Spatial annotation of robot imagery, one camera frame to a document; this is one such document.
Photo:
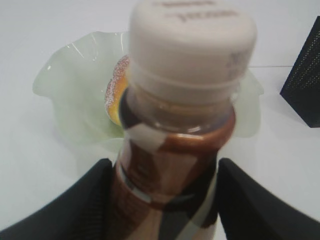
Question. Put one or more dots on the pale green glass plate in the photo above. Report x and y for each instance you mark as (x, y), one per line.
(75, 79)

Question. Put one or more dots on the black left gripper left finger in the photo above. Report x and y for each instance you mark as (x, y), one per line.
(77, 214)

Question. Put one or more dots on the brown coffee drink bottle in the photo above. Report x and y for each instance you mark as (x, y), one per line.
(186, 61)

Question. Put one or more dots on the yellow bread loaf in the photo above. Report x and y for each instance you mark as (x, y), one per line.
(115, 88)

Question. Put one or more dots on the black mesh pen holder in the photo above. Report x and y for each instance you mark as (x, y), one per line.
(301, 89)

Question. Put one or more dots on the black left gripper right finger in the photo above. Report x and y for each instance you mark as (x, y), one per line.
(250, 212)

